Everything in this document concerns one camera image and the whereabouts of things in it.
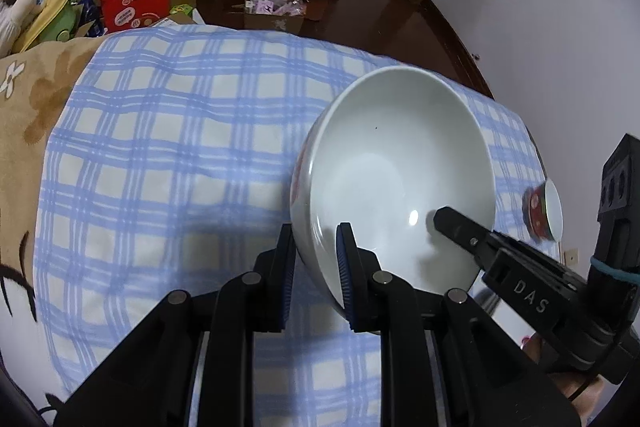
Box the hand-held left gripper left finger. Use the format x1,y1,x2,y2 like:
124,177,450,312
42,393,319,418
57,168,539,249
57,223,299,427

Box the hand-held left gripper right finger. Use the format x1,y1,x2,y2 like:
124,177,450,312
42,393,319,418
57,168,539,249
335,222,583,427

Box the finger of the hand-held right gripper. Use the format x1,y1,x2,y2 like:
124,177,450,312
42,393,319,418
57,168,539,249
433,207,501,266

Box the red patterned bowl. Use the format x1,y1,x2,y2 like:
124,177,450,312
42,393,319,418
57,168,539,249
521,179,563,242

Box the plain white bowl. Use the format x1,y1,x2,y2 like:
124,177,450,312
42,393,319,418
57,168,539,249
290,66,497,323

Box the person's right hand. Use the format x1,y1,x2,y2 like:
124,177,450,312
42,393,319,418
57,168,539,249
522,334,608,419

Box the blue checked blanket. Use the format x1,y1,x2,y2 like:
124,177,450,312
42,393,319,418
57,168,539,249
32,25,566,427

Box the pink packets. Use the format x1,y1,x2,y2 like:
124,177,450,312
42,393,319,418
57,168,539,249
245,0,307,32

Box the tan floral blanket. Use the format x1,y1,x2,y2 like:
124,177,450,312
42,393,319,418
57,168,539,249
0,34,108,408

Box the yellow green cushion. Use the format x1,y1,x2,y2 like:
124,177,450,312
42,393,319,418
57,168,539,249
15,0,83,52

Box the white plush toy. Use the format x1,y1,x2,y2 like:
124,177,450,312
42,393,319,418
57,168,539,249
0,0,76,52

